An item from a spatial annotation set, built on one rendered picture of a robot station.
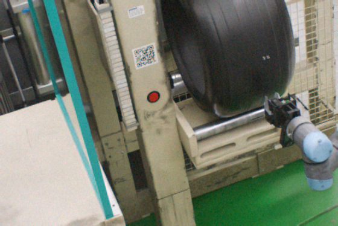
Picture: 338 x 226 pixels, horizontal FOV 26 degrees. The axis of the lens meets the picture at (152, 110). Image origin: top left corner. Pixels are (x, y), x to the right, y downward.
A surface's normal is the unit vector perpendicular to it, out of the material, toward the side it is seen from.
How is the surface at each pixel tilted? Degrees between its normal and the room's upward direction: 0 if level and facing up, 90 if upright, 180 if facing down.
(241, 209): 0
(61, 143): 0
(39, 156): 0
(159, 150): 90
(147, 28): 90
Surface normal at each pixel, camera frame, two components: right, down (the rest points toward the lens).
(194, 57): 0.11, -0.18
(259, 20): 0.18, 0.03
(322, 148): 0.29, 0.43
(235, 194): -0.16, -0.79
